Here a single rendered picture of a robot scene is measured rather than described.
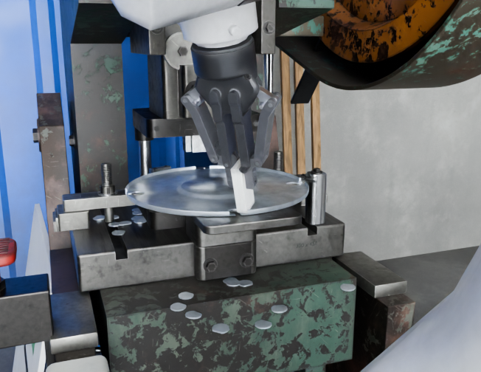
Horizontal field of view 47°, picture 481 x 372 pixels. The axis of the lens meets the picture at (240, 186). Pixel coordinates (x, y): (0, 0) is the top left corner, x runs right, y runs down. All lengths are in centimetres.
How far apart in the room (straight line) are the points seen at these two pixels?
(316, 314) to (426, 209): 195
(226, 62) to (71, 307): 42
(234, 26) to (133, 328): 44
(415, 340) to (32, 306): 57
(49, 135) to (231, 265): 52
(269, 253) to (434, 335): 69
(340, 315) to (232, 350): 19
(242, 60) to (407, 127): 203
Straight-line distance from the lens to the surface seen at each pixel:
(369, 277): 92
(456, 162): 284
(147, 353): 83
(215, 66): 63
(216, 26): 61
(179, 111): 88
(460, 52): 94
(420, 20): 97
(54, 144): 121
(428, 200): 280
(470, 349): 23
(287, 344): 90
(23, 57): 207
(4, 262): 73
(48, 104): 127
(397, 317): 90
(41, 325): 77
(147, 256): 87
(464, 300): 24
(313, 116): 210
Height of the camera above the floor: 101
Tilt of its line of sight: 15 degrees down
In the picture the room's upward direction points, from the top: straight up
